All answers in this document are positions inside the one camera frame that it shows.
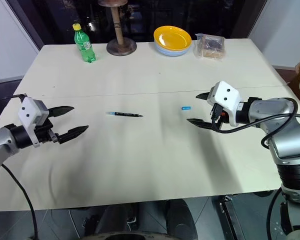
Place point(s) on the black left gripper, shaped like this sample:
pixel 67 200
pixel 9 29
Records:
pixel 45 132

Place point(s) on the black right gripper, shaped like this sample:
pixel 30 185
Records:
pixel 217 115

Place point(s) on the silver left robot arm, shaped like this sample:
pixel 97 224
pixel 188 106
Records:
pixel 0 140

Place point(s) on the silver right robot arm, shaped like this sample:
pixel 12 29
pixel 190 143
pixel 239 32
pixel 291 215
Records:
pixel 277 107

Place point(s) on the blue pen cap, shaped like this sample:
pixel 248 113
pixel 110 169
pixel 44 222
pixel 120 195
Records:
pixel 186 108

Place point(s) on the black uncapped pen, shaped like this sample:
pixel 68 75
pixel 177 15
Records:
pixel 125 114

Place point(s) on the clear plastic bag with contents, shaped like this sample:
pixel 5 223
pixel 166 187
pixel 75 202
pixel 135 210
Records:
pixel 211 47

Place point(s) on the light blue bowl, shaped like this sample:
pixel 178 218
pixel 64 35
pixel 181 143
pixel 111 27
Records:
pixel 173 52

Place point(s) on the yellow bowl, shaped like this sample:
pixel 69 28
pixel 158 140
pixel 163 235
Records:
pixel 172 37

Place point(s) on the green plastic soda bottle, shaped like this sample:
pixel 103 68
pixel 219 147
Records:
pixel 84 45

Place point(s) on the brown wooden stand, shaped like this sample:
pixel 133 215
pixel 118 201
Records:
pixel 119 32

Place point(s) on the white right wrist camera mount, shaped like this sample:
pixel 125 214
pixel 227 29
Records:
pixel 225 95

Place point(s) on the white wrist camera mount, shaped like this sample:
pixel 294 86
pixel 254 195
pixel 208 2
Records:
pixel 27 110
pixel 225 95

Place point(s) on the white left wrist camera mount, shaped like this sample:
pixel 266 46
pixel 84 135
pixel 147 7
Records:
pixel 27 110

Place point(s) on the black metal frame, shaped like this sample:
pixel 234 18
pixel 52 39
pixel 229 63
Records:
pixel 231 217

